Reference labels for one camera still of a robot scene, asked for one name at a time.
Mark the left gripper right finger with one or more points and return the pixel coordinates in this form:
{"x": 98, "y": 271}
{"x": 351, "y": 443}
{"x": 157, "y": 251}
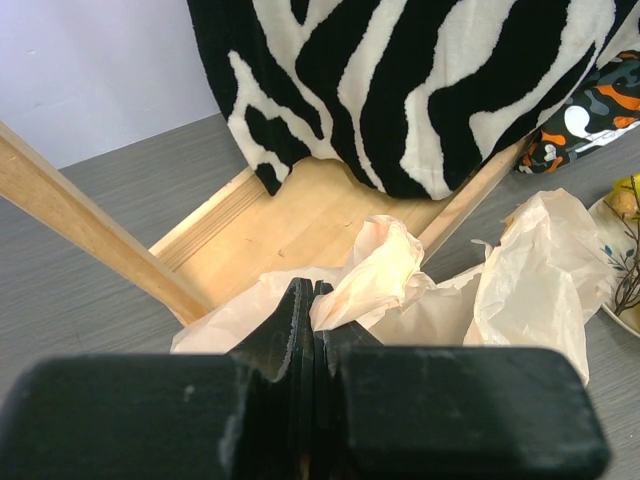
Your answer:
{"x": 451, "y": 412}

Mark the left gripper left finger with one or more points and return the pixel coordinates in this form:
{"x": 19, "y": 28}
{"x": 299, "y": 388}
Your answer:
{"x": 245, "y": 414}

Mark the wooden clothes rack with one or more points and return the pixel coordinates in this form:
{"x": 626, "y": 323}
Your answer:
{"x": 240, "y": 232}

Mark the fruit plate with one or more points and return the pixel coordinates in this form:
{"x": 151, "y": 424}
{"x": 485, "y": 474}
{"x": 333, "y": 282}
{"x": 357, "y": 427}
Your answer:
{"x": 619, "y": 251}

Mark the banana print plastic bag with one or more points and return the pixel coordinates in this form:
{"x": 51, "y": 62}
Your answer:
{"x": 538, "y": 287}

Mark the zebra print garment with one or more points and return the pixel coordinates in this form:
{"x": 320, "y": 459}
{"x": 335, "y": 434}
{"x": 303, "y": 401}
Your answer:
{"x": 412, "y": 96}

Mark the green starfruit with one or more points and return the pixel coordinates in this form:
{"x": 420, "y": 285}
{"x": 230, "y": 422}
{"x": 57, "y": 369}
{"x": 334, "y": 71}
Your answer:
{"x": 629, "y": 183}

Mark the orange camouflage garment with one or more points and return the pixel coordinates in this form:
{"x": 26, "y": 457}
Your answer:
{"x": 602, "y": 109}

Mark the brown longan bunch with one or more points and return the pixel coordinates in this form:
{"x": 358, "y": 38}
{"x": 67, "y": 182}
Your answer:
{"x": 623, "y": 203}

